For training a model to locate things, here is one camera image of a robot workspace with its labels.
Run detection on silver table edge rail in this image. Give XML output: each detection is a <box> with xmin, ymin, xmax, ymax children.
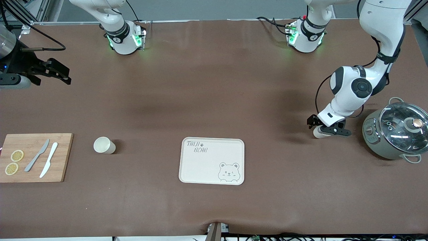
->
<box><xmin>20</xmin><ymin>19</ymin><xmax>303</xmax><ymax>26</ymax></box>

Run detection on grey plastic knife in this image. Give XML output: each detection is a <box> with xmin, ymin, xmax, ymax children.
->
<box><xmin>24</xmin><ymin>139</ymin><xmax>50</xmax><ymax>172</ymax></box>

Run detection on bamboo cutting board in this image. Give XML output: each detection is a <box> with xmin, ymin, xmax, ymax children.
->
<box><xmin>0</xmin><ymin>133</ymin><xmax>74</xmax><ymax>183</ymax></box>

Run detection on sage green electric cooking pot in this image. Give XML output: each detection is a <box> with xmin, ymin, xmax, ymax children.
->
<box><xmin>362</xmin><ymin>97</ymin><xmax>428</xmax><ymax>164</ymax></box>

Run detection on glass pot lid with knob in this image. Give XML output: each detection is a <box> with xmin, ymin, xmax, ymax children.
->
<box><xmin>379</xmin><ymin>102</ymin><xmax>428</xmax><ymax>155</ymax></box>

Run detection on black right arm base cable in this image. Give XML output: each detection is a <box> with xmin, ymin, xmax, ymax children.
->
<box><xmin>125</xmin><ymin>0</ymin><xmax>141</xmax><ymax>23</ymax></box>

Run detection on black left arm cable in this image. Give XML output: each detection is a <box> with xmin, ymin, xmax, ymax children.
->
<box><xmin>315</xmin><ymin>32</ymin><xmax>402</xmax><ymax>118</ymax></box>

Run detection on white plastic cup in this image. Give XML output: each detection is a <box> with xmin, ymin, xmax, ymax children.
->
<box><xmin>93</xmin><ymin>137</ymin><xmax>116</xmax><ymax>155</ymax></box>
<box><xmin>313</xmin><ymin>127</ymin><xmax>331</xmax><ymax>139</ymax></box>

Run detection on aluminium frame profile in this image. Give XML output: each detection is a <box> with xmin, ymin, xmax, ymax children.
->
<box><xmin>403</xmin><ymin>0</ymin><xmax>428</xmax><ymax>25</ymax></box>
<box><xmin>0</xmin><ymin>0</ymin><xmax>64</xmax><ymax>34</ymax></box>

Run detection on black left arm base cables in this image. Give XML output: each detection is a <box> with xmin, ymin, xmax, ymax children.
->
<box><xmin>256</xmin><ymin>16</ymin><xmax>291</xmax><ymax>36</ymax></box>

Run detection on white plastic knife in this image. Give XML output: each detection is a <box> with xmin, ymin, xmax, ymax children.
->
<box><xmin>39</xmin><ymin>142</ymin><xmax>59</xmax><ymax>178</ymax></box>

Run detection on cream tray with bear print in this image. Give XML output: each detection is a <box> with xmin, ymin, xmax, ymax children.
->
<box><xmin>179</xmin><ymin>137</ymin><xmax>245</xmax><ymax>185</ymax></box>

